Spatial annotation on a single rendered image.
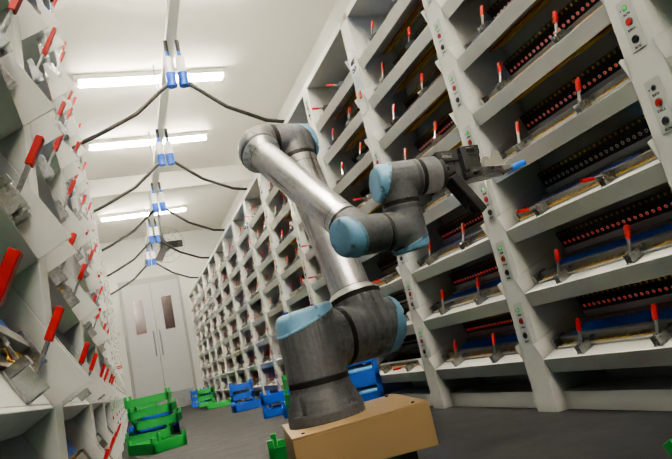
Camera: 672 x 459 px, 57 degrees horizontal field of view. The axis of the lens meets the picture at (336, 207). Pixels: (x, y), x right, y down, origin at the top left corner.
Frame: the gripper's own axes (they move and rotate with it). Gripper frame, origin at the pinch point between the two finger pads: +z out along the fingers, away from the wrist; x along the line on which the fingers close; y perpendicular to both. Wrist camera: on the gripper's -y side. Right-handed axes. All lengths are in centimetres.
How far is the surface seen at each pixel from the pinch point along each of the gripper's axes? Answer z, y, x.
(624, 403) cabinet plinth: 19, -63, 6
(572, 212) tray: 16.9, -13.4, 1.1
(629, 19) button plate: 16.5, 21.4, -34.9
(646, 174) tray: 16.7, -11.5, -25.3
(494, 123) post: 23.8, 23.5, 31.1
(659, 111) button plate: 16.4, -0.1, -34.2
